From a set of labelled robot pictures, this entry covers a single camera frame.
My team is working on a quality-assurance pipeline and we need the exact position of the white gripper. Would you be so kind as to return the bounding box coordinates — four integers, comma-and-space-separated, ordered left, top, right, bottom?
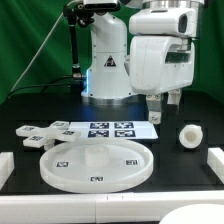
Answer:
129, 36, 195, 124

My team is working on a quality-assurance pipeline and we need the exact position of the white round table top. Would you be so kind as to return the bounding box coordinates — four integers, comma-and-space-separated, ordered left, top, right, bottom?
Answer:
40, 138, 154, 193

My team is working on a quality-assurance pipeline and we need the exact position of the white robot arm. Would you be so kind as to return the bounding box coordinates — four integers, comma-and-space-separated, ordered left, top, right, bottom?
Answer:
82, 0, 205, 124

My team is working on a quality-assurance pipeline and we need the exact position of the white round object corner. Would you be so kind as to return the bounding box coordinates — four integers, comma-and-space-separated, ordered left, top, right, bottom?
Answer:
159, 204, 224, 224

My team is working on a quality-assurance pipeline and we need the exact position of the white right block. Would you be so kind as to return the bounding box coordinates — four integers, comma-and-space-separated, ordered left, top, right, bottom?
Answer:
207, 148, 224, 184

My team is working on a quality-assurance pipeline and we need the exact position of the white block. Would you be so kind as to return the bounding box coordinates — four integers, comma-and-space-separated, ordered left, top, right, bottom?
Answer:
207, 148, 224, 184
0, 152, 15, 190

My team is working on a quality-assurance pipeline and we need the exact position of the white marker sheet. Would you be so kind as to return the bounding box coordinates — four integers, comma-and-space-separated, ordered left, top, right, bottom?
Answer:
69, 121, 158, 140

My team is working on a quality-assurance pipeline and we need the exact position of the white cross-shaped table base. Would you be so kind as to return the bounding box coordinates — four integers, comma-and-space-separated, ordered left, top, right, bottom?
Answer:
16, 121, 81, 151

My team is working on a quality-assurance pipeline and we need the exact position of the white left block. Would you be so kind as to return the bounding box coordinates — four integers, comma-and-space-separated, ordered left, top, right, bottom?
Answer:
0, 152, 15, 190

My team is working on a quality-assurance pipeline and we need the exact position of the black cable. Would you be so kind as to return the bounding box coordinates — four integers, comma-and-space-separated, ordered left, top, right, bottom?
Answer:
6, 75, 87, 100

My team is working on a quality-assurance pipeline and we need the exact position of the white front rail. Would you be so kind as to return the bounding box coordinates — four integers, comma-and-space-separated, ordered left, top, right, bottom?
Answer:
0, 190, 224, 224

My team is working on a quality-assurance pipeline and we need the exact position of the overhead camera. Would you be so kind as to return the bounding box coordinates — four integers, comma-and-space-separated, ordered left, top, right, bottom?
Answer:
83, 0, 120, 11

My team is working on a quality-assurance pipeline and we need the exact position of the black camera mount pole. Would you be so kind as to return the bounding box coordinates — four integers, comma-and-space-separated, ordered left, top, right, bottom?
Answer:
63, 1, 94, 80

